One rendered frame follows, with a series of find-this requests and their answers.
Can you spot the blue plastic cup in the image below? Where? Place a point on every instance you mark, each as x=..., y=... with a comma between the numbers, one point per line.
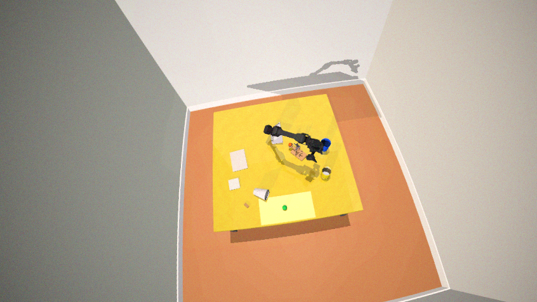
x=326, y=143

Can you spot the brown wooden catapult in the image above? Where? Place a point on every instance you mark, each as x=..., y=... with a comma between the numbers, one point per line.
x=298, y=152

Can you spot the yellow cup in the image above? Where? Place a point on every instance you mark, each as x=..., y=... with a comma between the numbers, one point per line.
x=326, y=172

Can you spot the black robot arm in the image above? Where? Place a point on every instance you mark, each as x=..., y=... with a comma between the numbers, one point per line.
x=299, y=137

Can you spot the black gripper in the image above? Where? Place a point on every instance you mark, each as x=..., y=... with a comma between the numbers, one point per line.
x=311, y=157

